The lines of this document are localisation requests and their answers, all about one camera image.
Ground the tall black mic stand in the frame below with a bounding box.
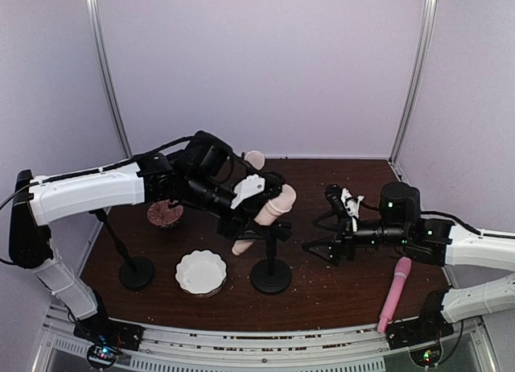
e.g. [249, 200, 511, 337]
[89, 209, 155, 291]
[249, 221, 292, 296]

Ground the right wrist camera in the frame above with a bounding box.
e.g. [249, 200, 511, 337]
[324, 184, 365, 232]

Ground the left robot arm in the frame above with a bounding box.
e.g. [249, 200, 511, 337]
[7, 131, 266, 342]

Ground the circuit board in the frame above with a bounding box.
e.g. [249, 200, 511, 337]
[409, 344, 443, 368]
[86, 344, 122, 370]

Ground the aluminium frame post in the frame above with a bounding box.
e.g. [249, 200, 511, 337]
[389, 0, 438, 166]
[85, 0, 133, 158]

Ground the right aluminium frame post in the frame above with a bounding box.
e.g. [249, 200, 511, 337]
[389, 0, 438, 166]

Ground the left circuit board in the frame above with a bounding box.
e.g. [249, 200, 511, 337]
[86, 344, 122, 370]

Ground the red patterned bowl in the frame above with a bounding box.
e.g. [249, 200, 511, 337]
[146, 200, 184, 229]

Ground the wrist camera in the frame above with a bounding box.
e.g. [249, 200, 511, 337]
[324, 184, 365, 232]
[230, 172, 285, 209]

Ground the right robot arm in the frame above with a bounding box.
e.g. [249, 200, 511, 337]
[302, 182, 514, 333]

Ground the white scalloped dish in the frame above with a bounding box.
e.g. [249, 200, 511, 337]
[175, 250, 228, 298]

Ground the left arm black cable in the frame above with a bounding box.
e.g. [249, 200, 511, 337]
[0, 134, 202, 212]

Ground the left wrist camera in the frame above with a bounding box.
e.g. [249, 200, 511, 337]
[230, 172, 285, 209]

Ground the left aluminium frame post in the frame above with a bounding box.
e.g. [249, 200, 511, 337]
[85, 0, 133, 158]

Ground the beige microphone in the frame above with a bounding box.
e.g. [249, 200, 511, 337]
[247, 151, 266, 170]
[232, 184, 297, 256]

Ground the right circuit board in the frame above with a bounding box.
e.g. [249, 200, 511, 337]
[409, 344, 443, 368]

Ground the pink microphone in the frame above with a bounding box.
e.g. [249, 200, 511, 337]
[377, 257, 412, 333]

